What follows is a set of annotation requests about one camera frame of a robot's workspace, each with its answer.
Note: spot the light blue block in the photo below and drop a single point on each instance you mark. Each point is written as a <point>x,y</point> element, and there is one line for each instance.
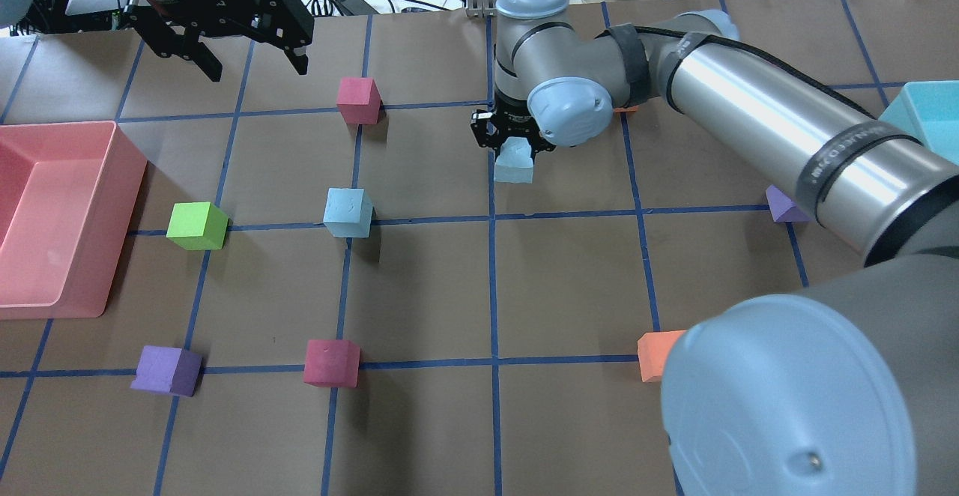
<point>348,213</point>
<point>514,164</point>

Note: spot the orange block near arm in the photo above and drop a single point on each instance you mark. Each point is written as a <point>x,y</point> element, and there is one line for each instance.
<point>653,350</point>

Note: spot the pink block far right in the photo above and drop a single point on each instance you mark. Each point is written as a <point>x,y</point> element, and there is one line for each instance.
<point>359,100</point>

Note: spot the pink block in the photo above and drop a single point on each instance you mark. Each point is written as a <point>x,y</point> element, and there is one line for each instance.
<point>359,100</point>
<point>333,363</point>

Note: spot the green block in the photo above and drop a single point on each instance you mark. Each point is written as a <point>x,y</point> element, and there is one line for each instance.
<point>197,226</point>

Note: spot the pink plastic tray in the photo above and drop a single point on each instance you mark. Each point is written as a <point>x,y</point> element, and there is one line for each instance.
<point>68,191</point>

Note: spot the purple block near tray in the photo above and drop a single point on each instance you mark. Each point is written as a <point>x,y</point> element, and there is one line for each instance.
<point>782,208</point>

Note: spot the pink block far left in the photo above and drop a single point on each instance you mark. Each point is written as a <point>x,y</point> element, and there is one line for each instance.
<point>333,363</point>

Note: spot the purple block far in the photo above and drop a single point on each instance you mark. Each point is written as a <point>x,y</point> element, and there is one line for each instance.
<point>167,371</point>

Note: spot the turquoise plastic tray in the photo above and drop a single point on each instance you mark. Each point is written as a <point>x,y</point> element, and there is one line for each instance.
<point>928,111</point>

